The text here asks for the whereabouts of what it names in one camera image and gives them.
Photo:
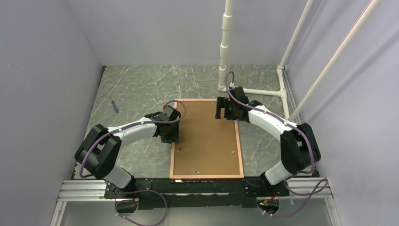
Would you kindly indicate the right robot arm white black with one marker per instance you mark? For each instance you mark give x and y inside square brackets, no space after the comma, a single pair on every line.
[298,146]

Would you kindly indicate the aluminium extrusion rail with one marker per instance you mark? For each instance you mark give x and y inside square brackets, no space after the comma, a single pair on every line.
[93,190]

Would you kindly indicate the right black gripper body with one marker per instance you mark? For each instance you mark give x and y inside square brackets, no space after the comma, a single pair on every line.
[231,114]

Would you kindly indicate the white pvc pipe stand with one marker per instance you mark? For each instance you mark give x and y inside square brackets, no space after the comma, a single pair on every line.
[282,92]

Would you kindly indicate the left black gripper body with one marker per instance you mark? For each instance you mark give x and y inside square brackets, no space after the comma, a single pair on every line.
[171,134]

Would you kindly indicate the wooden picture frame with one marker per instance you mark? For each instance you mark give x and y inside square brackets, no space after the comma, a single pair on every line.
[174,156]

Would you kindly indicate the brown backing board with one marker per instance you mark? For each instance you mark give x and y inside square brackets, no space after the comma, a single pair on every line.
[205,140]

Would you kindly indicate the small blue red screwdriver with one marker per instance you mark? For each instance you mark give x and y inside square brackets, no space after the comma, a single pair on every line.
[115,106]

